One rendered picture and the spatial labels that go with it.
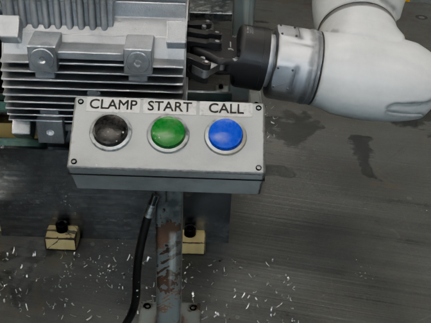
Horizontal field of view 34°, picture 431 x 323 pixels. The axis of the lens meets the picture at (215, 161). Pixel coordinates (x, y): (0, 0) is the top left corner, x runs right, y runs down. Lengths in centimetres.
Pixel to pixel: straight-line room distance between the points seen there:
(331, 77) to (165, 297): 31
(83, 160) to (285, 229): 40
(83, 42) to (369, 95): 33
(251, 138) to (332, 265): 32
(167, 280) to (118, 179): 15
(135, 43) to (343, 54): 24
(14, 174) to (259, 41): 33
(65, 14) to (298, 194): 42
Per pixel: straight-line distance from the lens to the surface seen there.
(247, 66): 81
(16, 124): 84
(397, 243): 95
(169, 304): 75
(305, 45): 82
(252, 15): 113
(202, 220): 88
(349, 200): 100
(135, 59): 75
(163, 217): 68
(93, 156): 61
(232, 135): 60
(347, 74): 82
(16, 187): 89
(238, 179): 61
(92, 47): 77
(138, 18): 79
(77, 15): 79
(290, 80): 82
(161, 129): 61
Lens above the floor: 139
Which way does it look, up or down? 34 degrees down
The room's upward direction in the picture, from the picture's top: 3 degrees clockwise
